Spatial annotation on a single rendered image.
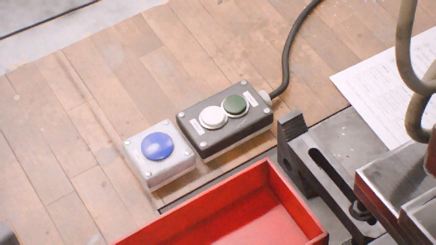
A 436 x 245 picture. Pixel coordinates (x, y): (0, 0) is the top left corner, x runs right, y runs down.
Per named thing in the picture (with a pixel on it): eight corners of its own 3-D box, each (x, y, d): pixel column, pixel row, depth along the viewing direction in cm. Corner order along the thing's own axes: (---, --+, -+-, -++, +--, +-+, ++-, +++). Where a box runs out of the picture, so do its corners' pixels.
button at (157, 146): (136, 149, 101) (134, 140, 99) (165, 134, 102) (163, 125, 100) (152, 172, 99) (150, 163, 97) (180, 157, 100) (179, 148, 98)
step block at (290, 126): (276, 161, 101) (276, 118, 94) (296, 150, 102) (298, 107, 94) (307, 199, 97) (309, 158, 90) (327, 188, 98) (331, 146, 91)
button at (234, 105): (219, 110, 104) (218, 100, 102) (239, 100, 105) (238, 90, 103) (231, 126, 102) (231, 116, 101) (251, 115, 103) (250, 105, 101)
